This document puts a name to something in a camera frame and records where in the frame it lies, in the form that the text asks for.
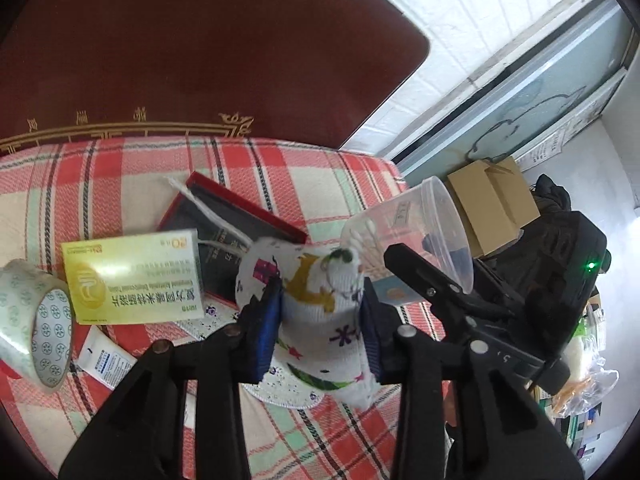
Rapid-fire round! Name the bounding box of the paper wall notice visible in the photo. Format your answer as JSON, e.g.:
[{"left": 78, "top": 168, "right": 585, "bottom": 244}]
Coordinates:
[{"left": 515, "top": 120, "right": 588, "bottom": 172}]

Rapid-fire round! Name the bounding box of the glass door with cartoon drawing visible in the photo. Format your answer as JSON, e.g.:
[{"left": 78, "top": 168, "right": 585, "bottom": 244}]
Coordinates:
[{"left": 387, "top": 7, "right": 632, "bottom": 177}]

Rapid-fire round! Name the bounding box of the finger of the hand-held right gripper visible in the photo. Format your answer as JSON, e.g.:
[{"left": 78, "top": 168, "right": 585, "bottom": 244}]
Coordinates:
[
  {"left": 384, "top": 243, "right": 527, "bottom": 321},
  {"left": 422, "top": 232, "right": 468, "bottom": 286}
]

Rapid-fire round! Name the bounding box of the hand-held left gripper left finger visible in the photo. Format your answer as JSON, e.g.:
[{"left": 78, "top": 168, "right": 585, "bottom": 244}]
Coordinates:
[{"left": 59, "top": 277, "right": 286, "bottom": 480}]

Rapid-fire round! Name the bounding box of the dark red headboard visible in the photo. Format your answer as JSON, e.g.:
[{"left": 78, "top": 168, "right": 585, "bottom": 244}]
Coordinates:
[{"left": 0, "top": 0, "right": 432, "bottom": 153}]

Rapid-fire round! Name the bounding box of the clear patterned tape roll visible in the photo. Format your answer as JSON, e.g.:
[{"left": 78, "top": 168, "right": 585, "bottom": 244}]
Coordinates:
[{"left": 0, "top": 259, "right": 76, "bottom": 390}]

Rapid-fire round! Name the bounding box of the crumpled clear plastic bag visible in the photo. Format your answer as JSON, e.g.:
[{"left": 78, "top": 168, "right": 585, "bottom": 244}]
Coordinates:
[{"left": 552, "top": 332, "right": 621, "bottom": 418}]

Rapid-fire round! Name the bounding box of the open tan cardboard carton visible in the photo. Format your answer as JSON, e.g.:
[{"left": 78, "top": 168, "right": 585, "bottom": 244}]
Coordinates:
[{"left": 446, "top": 156, "right": 541, "bottom": 261}]

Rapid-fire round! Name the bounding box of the small white bottle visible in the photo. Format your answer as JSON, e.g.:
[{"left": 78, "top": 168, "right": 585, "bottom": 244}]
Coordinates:
[{"left": 80, "top": 332, "right": 138, "bottom": 388}]

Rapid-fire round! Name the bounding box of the clear plastic cotton swab cup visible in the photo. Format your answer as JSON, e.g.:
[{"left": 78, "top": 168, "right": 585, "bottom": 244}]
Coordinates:
[{"left": 340, "top": 176, "right": 475, "bottom": 307}]

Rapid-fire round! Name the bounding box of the red plaid blanket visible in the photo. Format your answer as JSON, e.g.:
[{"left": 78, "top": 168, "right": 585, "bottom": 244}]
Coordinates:
[{"left": 0, "top": 135, "right": 453, "bottom": 480}]

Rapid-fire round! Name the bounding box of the yellow green medicine box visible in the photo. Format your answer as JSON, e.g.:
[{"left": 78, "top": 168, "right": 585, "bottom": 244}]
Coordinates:
[{"left": 61, "top": 229, "right": 206, "bottom": 325}]

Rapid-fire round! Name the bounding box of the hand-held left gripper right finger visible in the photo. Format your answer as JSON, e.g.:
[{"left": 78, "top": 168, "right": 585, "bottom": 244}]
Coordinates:
[{"left": 357, "top": 277, "right": 586, "bottom": 480}]

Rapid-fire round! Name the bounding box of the red flat box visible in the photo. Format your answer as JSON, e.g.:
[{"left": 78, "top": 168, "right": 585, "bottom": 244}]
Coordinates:
[{"left": 157, "top": 171, "right": 308, "bottom": 308}]

